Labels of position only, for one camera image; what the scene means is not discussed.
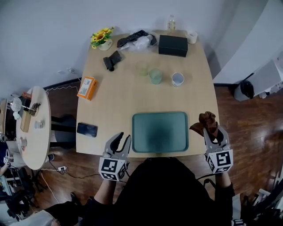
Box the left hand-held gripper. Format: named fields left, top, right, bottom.
left=98, top=132, right=132, bottom=182

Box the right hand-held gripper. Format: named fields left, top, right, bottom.
left=203, top=124, right=234, bottom=175

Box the brown cloth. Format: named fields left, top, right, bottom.
left=189, top=111, right=220, bottom=142

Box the green plastic tray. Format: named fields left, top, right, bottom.
left=131, top=111, right=189, bottom=154

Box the person's right forearm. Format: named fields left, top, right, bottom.
left=212, top=171, right=235, bottom=202

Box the person's left forearm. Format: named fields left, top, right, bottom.
left=93, top=176, right=118, bottom=206

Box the black smartphone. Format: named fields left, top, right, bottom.
left=76, top=122, right=99, bottom=138

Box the grey bin with black bag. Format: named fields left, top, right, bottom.
left=233, top=79, right=255, bottom=102

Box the black stool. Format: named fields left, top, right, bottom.
left=50, top=114, right=77, bottom=149

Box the orange cardboard box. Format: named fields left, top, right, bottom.
left=76, top=76, right=99, bottom=102

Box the person's black clothing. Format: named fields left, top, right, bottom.
left=44, top=157, right=235, bottom=226

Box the white paper cup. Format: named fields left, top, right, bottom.
left=172, top=72, right=185, bottom=87

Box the green glass cup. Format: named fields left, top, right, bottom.
left=149, top=68, right=163, bottom=85

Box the yellowish glass cup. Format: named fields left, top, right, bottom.
left=135, top=60, right=149, bottom=77

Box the white cabinet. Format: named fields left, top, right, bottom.
left=251, top=59, right=283, bottom=98

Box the round wooden side table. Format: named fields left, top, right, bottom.
left=15, top=86, right=52, bottom=171

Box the dark crumpled glove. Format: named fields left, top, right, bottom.
left=103, top=50, right=123, bottom=72

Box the wooden block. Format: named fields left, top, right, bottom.
left=20, top=109, right=32, bottom=133

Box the clear plastic bag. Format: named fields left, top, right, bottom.
left=122, top=34, right=156, bottom=53

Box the black rectangular box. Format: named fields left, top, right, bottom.
left=158, top=34, right=189, bottom=58

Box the white paper roll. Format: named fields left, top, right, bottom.
left=187, top=30, right=198, bottom=45

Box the sunflower bouquet in white pot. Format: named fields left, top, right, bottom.
left=90, top=26, right=115, bottom=52

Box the clear drink bottle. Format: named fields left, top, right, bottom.
left=167, top=14, right=177, bottom=31

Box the white coiled cable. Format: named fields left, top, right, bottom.
left=45, top=76, right=82, bottom=94

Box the black strap device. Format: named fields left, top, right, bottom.
left=116, top=29, right=158, bottom=48

